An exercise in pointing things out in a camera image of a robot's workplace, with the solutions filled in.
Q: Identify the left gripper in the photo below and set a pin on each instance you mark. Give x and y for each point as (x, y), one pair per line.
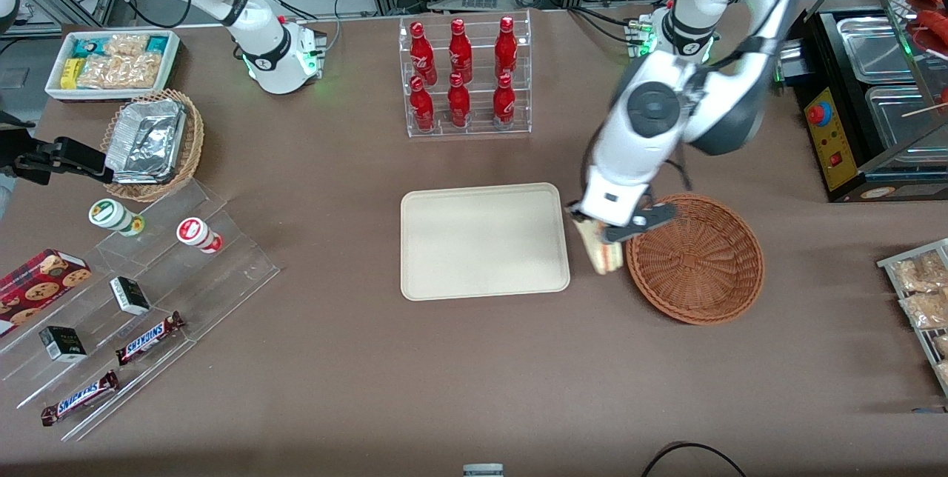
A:
(576, 215)

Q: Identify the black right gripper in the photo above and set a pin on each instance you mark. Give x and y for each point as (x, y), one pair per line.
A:
(35, 160)

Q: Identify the triangle sandwich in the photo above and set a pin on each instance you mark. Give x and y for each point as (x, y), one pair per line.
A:
(603, 258)

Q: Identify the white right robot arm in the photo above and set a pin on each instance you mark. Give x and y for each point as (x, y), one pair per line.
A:
(259, 47)

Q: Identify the brown wicker basket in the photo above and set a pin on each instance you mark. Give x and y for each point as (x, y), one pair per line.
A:
(696, 258)

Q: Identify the light wicker basket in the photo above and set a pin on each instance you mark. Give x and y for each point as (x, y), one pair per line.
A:
(191, 144)

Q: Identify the beige plastic tray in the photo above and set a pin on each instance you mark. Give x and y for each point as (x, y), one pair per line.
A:
(481, 240)

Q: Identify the metal snack tray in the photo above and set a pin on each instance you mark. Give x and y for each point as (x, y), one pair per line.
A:
(926, 347)

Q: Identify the green sunflower yogurt cup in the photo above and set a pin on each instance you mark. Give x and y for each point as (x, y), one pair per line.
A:
(107, 214)

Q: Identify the aluminium foil container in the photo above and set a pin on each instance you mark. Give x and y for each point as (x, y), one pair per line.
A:
(141, 180)
(148, 136)

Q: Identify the yellow snack pack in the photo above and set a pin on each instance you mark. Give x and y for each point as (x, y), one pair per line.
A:
(70, 73)

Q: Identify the clear nut snack pack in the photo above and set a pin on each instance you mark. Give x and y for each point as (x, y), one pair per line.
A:
(104, 73)
(147, 69)
(126, 44)

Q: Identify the teal snack pack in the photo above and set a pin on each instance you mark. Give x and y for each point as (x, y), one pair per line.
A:
(157, 44)
(87, 46)

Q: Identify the white snack bin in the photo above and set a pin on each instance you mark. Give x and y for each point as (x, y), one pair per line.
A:
(172, 62)

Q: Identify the red strawberry yogurt cup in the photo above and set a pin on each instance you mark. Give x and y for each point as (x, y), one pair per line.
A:
(194, 231)

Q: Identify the red tartan cookie box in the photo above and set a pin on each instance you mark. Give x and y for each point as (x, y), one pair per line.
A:
(37, 288)

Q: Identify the small black carton box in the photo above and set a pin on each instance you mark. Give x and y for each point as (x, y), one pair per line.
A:
(129, 295)
(63, 344)

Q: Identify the clear acrylic stepped stand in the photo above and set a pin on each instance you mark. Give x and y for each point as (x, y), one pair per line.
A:
(185, 292)

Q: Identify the red cola bottle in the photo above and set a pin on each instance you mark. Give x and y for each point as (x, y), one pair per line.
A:
(503, 105)
(460, 55)
(423, 55)
(458, 107)
(506, 51)
(422, 110)

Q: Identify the clear acrylic bottle rack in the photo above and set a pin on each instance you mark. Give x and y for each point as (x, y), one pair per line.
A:
(478, 125)

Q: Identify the Snickers chocolate bar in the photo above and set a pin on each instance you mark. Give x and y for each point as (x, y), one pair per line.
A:
(148, 338)
(80, 398)

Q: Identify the black food warmer machine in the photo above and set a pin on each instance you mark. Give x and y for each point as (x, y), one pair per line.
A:
(837, 158)

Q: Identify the red emergency stop button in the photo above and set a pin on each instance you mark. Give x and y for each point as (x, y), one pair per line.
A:
(818, 114)

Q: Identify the steel food pan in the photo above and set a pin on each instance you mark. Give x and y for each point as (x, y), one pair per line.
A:
(900, 118)
(878, 51)

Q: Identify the small grey device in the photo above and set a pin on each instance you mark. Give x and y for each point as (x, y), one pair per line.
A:
(483, 470)

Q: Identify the clear cracker snack pack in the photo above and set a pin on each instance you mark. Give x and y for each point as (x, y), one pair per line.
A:
(940, 345)
(926, 310)
(918, 273)

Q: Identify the wooden skewer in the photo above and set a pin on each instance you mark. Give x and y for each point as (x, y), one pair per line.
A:
(926, 112)

